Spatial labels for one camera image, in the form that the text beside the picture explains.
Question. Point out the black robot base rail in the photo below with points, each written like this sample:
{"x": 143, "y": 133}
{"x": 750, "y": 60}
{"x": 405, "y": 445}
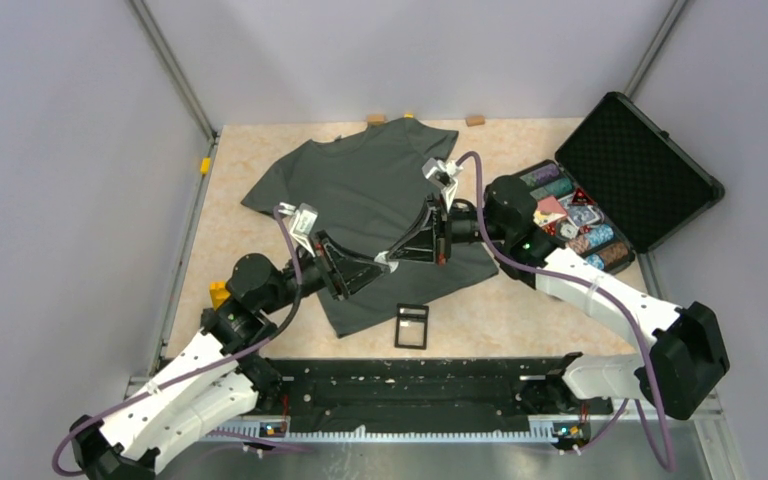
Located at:
{"x": 420, "y": 396}

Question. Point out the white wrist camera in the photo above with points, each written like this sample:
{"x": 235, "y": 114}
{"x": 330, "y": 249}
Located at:
{"x": 444, "y": 175}
{"x": 302, "y": 220}

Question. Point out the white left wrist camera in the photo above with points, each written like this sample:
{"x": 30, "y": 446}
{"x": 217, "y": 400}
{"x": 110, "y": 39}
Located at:
{"x": 302, "y": 220}

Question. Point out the yellow triangular wedge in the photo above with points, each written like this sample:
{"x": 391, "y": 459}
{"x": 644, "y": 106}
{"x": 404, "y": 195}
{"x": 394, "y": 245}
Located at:
{"x": 218, "y": 294}

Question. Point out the dark grey t-shirt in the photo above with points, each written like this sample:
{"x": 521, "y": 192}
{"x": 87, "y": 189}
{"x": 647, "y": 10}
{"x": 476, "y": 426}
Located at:
{"x": 368, "y": 188}

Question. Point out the blue round brooch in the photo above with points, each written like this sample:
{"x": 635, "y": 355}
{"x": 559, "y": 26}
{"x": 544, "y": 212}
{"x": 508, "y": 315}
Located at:
{"x": 383, "y": 259}

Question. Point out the black square brooch stand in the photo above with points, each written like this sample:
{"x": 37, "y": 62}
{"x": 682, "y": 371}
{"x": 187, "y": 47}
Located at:
{"x": 411, "y": 330}

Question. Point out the black poker chip case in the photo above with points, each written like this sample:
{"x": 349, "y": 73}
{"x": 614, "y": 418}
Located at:
{"x": 624, "y": 186}

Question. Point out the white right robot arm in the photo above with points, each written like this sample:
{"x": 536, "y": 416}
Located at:
{"x": 680, "y": 354}

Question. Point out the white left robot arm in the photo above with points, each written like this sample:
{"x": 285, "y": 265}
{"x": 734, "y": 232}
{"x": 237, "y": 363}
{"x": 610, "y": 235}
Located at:
{"x": 220, "y": 374}

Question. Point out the white slotted cable duct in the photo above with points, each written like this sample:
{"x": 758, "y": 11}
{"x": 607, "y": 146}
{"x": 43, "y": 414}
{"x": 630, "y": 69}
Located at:
{"x": 542, "y": 431}

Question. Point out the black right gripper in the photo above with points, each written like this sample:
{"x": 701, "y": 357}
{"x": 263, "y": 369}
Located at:
{"x": 424, "y": 250}

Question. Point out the tan wooden block right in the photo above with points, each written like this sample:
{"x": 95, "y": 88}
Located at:
{"x": 475, "y": 120}

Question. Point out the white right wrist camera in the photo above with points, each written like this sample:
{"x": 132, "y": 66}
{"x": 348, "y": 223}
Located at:
{"x": 444, "y": 175}

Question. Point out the yellow wall bracket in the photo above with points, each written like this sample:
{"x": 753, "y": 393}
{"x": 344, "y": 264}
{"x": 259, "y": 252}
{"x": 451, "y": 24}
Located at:
{"x": 205, "y": 166}

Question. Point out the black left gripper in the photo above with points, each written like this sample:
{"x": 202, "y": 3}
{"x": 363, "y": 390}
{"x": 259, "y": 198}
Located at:
{"x": 355, "y": 269}

